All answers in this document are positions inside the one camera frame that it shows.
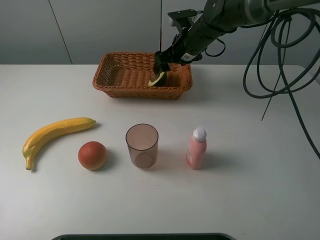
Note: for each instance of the red orange tomato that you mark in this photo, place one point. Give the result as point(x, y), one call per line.
point(92, 155)

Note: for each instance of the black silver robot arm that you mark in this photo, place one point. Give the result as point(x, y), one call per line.
point(241, 13)

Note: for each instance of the brown wicker basket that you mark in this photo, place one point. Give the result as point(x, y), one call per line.
point(127, 74)

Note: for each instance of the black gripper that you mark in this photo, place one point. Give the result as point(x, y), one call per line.
point(192, 39)

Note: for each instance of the yellow banana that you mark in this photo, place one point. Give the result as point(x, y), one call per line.
point(44, 135)

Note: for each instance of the halved avocado with pit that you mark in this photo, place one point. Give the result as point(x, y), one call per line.
point(157, 80)

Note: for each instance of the translucent brown plastic cup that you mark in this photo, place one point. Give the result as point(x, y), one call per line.
point(142, 142)

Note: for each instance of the black tray edge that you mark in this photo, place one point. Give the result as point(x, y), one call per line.
point(147, 236)

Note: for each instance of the pink bottle white cap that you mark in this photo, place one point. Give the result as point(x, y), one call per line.
point(197, 147)

